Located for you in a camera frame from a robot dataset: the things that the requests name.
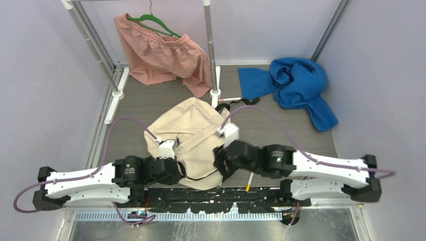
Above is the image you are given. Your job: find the cream canvas backpack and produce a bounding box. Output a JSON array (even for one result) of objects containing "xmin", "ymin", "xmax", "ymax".
[{"xmin": 144, "ymin": 97, "xmax": 231, "ymax": 190}]

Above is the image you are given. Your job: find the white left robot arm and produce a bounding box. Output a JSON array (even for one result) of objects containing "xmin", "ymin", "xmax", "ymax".
[{"xmin": 33, "ymin": 156, "xmax": 186, "ymax": 211}]

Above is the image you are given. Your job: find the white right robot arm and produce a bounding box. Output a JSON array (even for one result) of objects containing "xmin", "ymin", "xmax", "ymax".
[{"xmin": 214, "ymin": 123, "xmax": 382, "ymax": 206}]

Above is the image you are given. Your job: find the white yellow pen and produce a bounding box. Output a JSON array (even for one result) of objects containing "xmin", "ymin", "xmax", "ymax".
[{"xmin": 245, "ymin": 172, "xmax": 254, "ymax": 192}]

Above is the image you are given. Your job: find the white pink pen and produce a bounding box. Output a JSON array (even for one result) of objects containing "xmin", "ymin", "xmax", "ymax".
[{"xmin": 218, "ymin": 97, "xmax": 242, "ymax": 102}]

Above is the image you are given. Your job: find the blue cloth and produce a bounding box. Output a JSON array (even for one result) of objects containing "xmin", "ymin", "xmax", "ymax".
[{"xmin": 238, "ymin": 57, "xmax": 339, "ymax": 132}]

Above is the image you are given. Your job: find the metal clothes rack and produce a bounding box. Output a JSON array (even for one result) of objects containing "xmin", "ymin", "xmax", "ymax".
[{"xmin": 60, "ymin": 0, "xmax": 222, "ymax": 125}]

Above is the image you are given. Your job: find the pink garment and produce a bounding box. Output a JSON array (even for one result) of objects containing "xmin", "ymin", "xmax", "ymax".
[{"xmin": 114, "ymin": 14, "xmax": 212, "ymax": 97}]

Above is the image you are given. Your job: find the green clothes hanger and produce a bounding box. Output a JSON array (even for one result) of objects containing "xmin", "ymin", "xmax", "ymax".
[{"xmin": 127, "ymin": 0, "xmax": 182, "ymax": 39}]

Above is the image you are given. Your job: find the metal corner pole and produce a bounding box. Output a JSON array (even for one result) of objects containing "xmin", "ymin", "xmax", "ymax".
[{"xmin": 311, "ymin": 0, "xmax": 351, "ymax": 61}]

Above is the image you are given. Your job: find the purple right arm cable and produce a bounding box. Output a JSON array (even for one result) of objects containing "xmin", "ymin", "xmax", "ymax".
[{"xmin": 221, "ymin": 104, "xmax": 397, "ymax": 228}]

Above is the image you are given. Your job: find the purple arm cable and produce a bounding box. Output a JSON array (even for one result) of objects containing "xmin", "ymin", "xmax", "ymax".
[
  {"xmin": 13, "ymin": 117, "xmax": 160, "ymax": 228},
  {"xmin": 221, "ymin": 104, "xmax": 397, "ymax": 228}
]

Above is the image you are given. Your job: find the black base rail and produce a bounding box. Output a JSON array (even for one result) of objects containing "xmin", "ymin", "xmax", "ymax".
[{"xmin": 115, "ymin": 186, "xmax": 312, "ymax": 214}]

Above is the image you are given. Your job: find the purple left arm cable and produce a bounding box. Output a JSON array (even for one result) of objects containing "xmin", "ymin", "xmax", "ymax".
[{"xmin": 13, "ymin": 117, "xmax": 160, "ymax": 228}]

